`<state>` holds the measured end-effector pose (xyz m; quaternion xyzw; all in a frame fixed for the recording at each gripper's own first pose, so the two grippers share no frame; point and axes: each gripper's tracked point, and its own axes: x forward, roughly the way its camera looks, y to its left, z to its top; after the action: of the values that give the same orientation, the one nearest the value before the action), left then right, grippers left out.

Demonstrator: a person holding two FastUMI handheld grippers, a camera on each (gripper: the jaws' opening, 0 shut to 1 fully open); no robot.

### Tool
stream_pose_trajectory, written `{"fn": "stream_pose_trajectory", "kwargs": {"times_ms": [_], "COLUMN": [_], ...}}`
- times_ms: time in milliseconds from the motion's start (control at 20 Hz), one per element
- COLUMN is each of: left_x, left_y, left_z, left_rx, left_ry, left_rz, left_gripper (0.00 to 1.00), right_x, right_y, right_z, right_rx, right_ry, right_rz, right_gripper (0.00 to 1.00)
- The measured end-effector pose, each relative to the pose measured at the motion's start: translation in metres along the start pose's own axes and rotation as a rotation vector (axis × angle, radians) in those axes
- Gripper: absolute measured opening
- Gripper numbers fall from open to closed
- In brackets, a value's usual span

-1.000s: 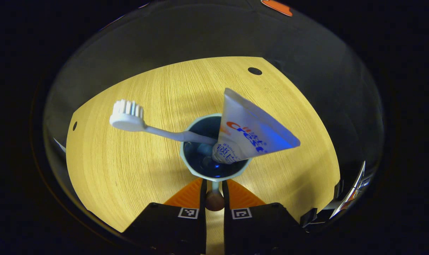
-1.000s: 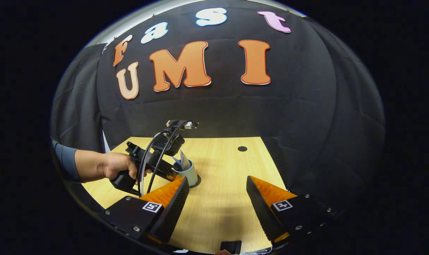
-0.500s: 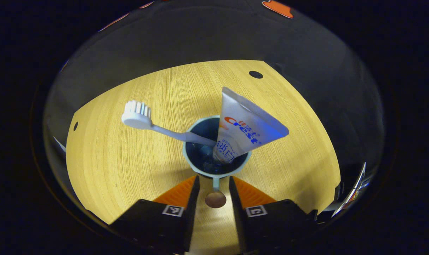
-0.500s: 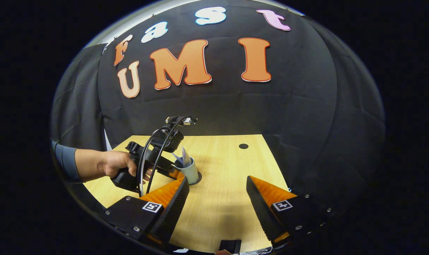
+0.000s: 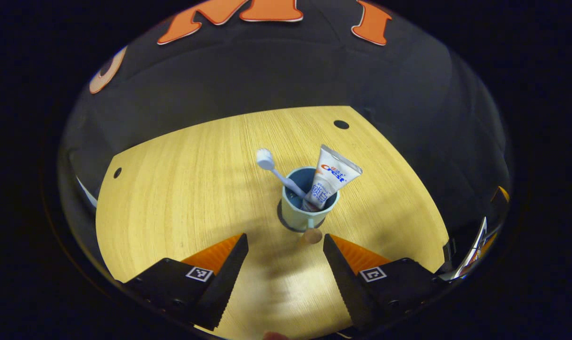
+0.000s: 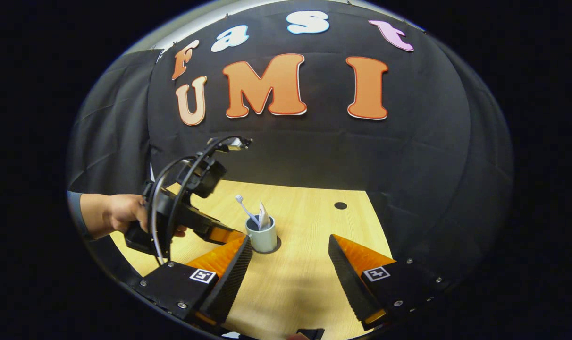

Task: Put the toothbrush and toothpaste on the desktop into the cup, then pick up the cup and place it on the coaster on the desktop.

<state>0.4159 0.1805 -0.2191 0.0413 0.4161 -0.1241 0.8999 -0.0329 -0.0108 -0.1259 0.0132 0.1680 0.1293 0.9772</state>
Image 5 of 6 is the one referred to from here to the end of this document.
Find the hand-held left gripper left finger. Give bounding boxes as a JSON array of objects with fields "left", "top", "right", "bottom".
[{"left": 123, "top": 233, "right": 249, "bottom": 331}]

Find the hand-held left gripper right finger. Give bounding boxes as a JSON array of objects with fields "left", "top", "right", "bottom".
[{"left": 323, "top": 234, "right": 449, "bottom": 331}]

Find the pale blue cup wooden handle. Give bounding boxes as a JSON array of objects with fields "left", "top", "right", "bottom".
[{"left": 280, "top": 166, "right": 340, "bottom": 245}]

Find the white toothpaste tube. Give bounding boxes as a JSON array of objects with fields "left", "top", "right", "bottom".
[{"left": 301, "top": 144, "right": 363, "bottom": 212}]

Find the white toothbrush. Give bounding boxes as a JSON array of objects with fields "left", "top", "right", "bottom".
[{"left": 256, "top": 148, "right": 308, "bottom": 199}]

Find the wooden desktop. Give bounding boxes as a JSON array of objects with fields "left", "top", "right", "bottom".
[{"left": 96, "top": 106, "right": 450, "bottom": 340}]

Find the black backdrop cloth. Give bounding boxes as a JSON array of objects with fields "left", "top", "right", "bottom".
[{"left": 59, "top": 0, "right": 512, "bottom": 265}]

